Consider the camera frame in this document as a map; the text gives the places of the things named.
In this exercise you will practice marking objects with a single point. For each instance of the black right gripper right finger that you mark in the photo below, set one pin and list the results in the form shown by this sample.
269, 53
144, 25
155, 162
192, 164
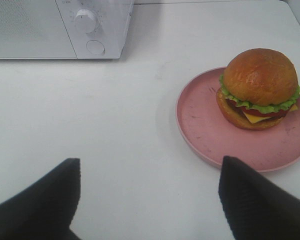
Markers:
254, 207

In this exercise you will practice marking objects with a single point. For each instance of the white microwave oven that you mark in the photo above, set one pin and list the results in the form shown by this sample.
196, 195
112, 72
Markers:
113, 17

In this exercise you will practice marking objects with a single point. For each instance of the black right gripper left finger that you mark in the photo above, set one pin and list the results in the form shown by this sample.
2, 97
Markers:
45, 209

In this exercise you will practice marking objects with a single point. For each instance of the white microwave door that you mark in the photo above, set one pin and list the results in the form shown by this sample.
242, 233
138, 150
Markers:
33, 29

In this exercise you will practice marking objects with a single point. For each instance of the lower white microwave knob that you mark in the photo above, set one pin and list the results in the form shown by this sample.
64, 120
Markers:
85, 21

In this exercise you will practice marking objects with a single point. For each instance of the burger with lettuce and cheese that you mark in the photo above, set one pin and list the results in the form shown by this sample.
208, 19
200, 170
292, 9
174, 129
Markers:
258, 88

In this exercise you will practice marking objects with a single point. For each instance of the round white door button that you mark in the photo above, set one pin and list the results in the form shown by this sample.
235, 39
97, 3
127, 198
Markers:
95, 47

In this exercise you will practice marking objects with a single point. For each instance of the pink round plate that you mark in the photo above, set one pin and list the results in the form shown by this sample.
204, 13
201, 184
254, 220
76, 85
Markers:
211, 136

